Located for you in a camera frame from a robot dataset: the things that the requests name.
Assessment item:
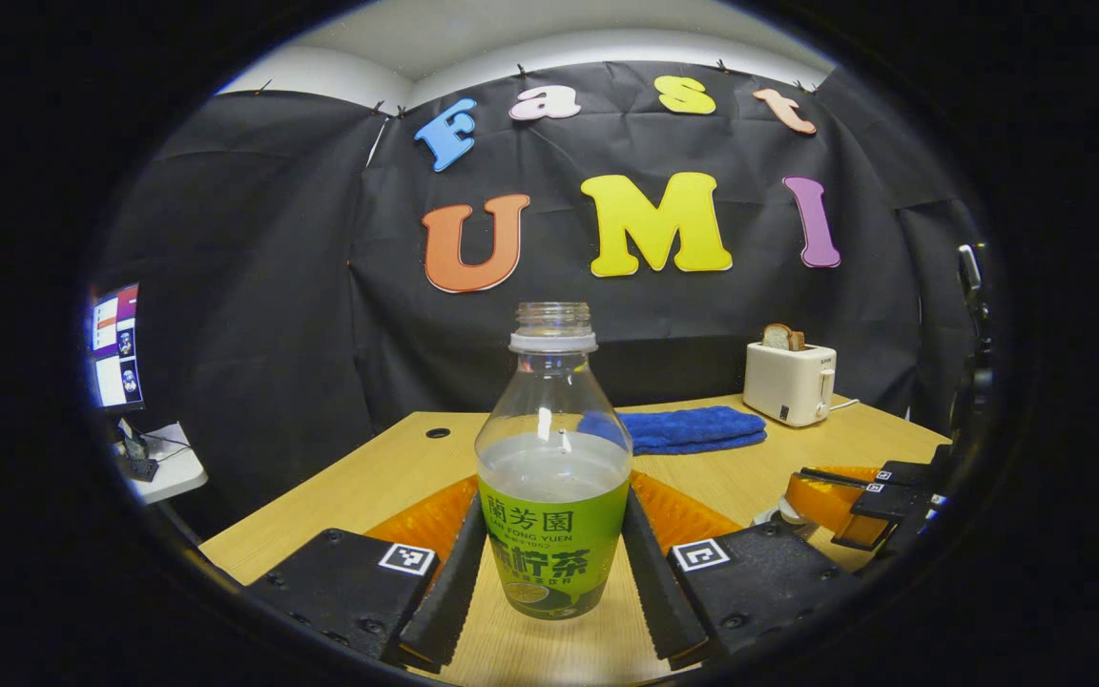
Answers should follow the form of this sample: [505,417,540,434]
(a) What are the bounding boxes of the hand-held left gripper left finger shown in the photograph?
[244,474,488,674]

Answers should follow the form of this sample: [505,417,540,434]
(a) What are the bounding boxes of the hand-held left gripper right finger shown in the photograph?
[621,469,861,669]

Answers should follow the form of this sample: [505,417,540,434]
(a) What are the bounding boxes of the green label water bottle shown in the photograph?
[474,302,632,621]

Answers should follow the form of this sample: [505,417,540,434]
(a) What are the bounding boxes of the white toaster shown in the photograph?
[743,342,838,427]

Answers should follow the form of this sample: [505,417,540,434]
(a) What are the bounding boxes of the blue towel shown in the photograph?
[578,406,768,456]

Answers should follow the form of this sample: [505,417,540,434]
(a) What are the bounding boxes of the black backdrop cloth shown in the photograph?
[92,59,989,535]

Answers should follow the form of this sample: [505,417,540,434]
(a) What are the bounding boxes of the small black device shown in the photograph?
[118,434,161,483]

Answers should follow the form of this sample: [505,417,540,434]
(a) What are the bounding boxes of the computer monitor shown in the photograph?
[89,282,145,413]

